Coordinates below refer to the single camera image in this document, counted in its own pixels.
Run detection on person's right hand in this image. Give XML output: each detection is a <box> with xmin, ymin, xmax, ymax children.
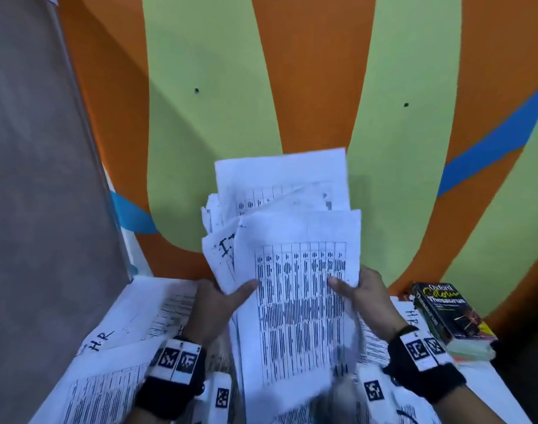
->
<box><xmin>327</xmin><ymin>265</ymin><xmax>409</xmax><ymax>343</ymax></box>

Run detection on person's left hand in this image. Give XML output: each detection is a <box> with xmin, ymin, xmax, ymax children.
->
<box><xmin>182</xmin><ymin>278</ymin><xmax>259</xmax><ymax>349</ymax></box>

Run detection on bundle of printed paper sheets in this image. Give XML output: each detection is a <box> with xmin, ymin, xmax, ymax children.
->
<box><xmin>201</xmin><ymin>148</ymin><xmax>363</xmax><ymax>424</ymax></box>

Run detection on person's right forearm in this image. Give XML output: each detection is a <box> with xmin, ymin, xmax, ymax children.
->
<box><xmin>432</xmin><ymin>385</ymin><xmax>506</xmax><ymax>424</ymax></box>

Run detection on person's left forearm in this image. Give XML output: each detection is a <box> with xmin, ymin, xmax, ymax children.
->
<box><xmin>124</xmin><ymin>406</ymin><xmax>181</xmax><ymax>424</ymax></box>

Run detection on handwritten printed paper sheet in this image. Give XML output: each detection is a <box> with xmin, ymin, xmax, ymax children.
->
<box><xmin>356</xmin><ymin>297</ymin><xmax>456</xmax><ymax>371</ymax></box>
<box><xmin>77</xmin><ymin>276</ymin><xmax>200</xmax><ymax>356</ymax></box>

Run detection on thick black paperback book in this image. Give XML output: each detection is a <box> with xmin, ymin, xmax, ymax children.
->
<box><xmin>411</xmin><ymin>282</ymin><xmax>499</xmax><ymax>346</ymax></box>

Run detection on pastel sticky note pad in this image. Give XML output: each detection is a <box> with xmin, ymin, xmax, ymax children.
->
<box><xmin>445</xmin><ymin>334</ymin><xmax>498</xmax><ymax>364</ymax></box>

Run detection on printed table paper sheet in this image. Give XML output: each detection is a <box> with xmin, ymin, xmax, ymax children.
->
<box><xmin>30</xmin><ymin>337</ymin><xmax>166</xmax><ymax>424</ymax></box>

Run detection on blank white paper sheet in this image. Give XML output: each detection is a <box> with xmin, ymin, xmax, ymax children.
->
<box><xmin>446</xmin><ymin>360</ymin><xmax>533</xmax><ymax>424</ymax></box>

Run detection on black left wrist strap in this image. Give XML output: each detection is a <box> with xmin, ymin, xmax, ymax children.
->
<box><xmin>134</xmin><ymin>335</ymin><xmax>207</xmax><ymax>421</ymax></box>

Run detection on black wrist strap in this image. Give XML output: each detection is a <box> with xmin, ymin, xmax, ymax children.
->
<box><xmin>134</xmin><ymin>335</ymin><xmax>207</xmax><ymax>421</ymax></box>
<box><xmin>382</xmin><ymin>325</ymin><xmax>467</xmax><ymax>405</ymax></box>

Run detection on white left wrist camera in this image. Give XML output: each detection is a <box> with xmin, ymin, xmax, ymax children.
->
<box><xmin>193</xmin><ymin>372</ymin><xmax>233</xmax><ymax>424</ymax></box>

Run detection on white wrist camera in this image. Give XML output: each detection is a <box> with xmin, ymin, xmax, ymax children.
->
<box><xmin>193</xmin><ymin>372</ymin><xmax>233</xmax><ymax>424</ymax></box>
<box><xmin>355</xmin><ymin>363</ymin><xmax>401</xmax><ymax>424</ymax></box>

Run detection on black right wrist strap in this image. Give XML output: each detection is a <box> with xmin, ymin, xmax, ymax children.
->
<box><xmin>382</xmin><ymin>325</ymin><xmax>467</xmax><ymax>405</ymax></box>

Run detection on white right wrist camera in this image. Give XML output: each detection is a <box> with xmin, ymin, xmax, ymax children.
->
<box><xmin>355</xmin><ymin>363</ymin><xmax>401</xmax><ymax>424</ymax></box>

